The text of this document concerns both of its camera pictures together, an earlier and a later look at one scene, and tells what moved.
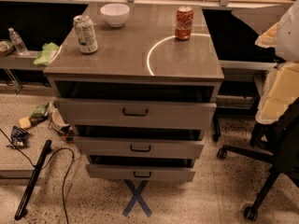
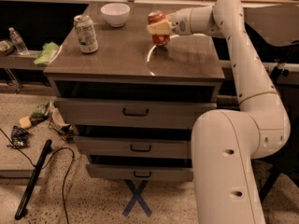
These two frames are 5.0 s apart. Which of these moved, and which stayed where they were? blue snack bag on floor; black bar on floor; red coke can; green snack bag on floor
Moved: red coke can
Stayed: blue snack bag on floor; black bar on floor; green snack bag on floor
